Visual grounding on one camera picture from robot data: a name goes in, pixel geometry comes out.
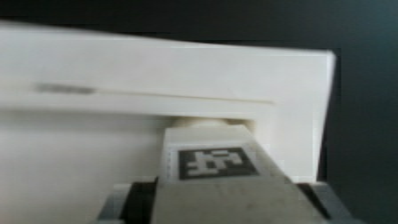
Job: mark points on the white square tabletop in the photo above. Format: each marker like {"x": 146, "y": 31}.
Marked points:
{"x": 71, "y": 152}

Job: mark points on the white U-shaped fence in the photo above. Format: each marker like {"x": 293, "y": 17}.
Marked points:
{"x": 85, "y": 71}

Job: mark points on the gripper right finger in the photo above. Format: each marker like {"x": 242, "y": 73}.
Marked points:
{"x": 327, "y": 203}

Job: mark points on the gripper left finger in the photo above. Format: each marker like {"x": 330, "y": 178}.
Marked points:
{"x": 128, "y": 204}

